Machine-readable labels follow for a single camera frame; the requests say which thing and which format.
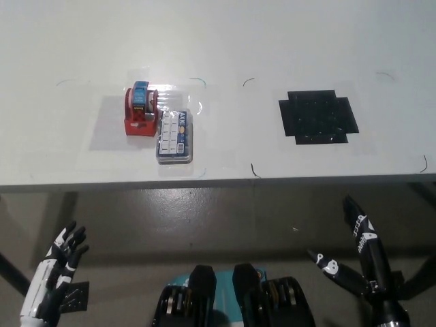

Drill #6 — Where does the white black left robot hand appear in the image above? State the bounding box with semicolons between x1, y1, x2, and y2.
20;220;90;320

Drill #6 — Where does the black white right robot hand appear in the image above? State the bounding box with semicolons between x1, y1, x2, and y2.
306;194;409;324

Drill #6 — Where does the clear plastic screw box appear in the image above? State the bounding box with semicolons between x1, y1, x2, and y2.
155;109;194;166

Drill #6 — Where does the black tape patch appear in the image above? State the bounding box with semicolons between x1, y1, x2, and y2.
278;89;360;146

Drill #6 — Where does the red tape dispenser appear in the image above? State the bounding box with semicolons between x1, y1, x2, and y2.
123;80;161;137

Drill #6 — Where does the black diagonal table brace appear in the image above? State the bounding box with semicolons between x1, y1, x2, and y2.
403;251;436;301
0;251;32;294

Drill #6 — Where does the black bar under table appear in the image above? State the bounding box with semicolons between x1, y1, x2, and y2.
407;182;436;206

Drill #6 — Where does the black robot torso teal top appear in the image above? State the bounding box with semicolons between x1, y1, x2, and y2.
151;262;317;327

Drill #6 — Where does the clear adhesive film patch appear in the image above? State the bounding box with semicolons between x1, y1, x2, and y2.
124;66;207;140

